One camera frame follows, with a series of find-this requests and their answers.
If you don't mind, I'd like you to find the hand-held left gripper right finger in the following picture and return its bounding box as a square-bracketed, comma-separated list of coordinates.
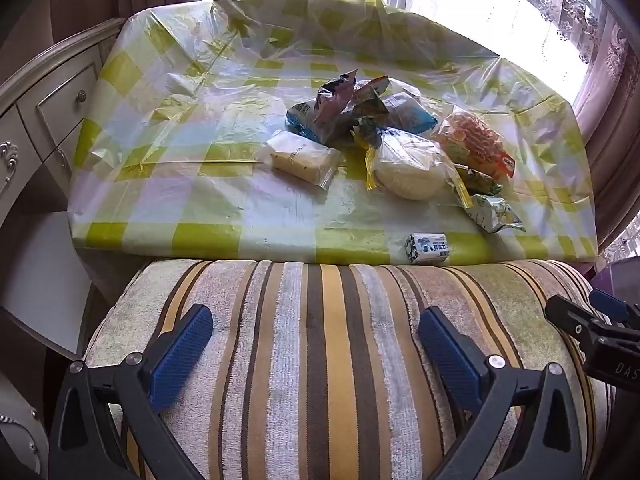
[418, 306, 593, 480]

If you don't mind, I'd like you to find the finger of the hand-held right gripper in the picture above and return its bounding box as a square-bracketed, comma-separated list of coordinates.
[589, 288, 640, 331]
[545, 296, 608, 345]

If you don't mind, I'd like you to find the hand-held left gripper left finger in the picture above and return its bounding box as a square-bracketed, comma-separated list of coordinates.
[48, 303, 215, 480]

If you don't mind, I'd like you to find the white green-print snack packet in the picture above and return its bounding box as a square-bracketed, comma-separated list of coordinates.
[467, 194, 527, 234]

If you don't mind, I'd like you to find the green snack packet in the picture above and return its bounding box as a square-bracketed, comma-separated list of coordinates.
[454, 164, 503, 196]

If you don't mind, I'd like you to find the blue-edged clear snack packet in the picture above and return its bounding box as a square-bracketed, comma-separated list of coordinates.
[285, 100, 351, 147]
[385, 91, 438, 134]

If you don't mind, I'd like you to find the small white blue packet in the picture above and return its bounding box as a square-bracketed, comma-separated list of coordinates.
[404, 232, 449, 264]

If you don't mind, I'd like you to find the checked plastic tablecloth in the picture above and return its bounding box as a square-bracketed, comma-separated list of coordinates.
[67, 0, 599, 265]

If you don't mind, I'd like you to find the pink-brown embroidered curtain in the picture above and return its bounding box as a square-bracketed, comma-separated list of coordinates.
[572, 10, 640, 261]

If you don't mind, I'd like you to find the round white bun packet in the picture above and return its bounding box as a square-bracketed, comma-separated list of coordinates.
[364, 127, 473, 208]

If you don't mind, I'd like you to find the orange snack packet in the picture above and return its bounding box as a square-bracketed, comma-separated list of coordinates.
[432, 111, 517, 180]

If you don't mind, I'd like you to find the clear white cake packet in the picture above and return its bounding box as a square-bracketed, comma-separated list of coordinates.
[256, 130, 343, 190]

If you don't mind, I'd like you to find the cream ornate dresser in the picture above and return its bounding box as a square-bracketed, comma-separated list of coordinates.
[0, 16, 127, 361]

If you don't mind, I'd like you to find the pink black snack packet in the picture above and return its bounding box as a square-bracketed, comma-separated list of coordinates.
[315, 69, 360, 126]

